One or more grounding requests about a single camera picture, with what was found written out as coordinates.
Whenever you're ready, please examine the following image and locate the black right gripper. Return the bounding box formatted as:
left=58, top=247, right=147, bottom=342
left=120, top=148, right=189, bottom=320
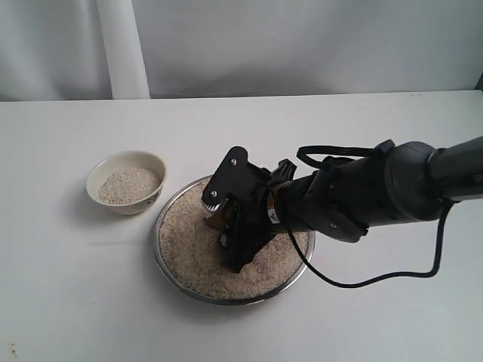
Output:
left=202, top=146, right=280, bottom=274

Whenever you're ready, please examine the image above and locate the brown wooden cup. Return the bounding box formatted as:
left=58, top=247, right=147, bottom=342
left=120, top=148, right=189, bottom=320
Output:
left=205, top=200, right=236, bottom=232

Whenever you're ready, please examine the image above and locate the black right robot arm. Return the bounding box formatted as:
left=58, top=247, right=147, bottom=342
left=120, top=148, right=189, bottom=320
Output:
left=202, top=138, right=482, bottom=273

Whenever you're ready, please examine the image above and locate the rice in steel tray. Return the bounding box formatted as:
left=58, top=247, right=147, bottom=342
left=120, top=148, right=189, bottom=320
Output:
left=158, top=179, right=311, bottom=300

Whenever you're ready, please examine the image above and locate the rice in cream bowl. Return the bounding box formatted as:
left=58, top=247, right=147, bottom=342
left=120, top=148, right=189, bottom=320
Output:
left=98, top=167, right=161, bottom=204

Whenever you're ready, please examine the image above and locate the cream ceramic bowl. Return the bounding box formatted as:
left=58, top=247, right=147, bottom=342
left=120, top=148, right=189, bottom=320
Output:
left=86, top=151, right=167, bottom=215

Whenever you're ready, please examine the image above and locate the round steel tray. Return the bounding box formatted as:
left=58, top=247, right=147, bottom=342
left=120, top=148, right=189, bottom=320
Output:
left=153, top=173, right=317, bottom=305

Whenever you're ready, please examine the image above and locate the white backdrop curtain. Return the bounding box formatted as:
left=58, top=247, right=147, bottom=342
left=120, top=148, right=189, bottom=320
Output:
left=1, top=1, right=482, bottom=101

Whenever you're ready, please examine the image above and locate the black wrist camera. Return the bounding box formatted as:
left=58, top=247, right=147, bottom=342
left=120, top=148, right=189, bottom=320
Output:
left=269, top=158, right=297, bottom=184

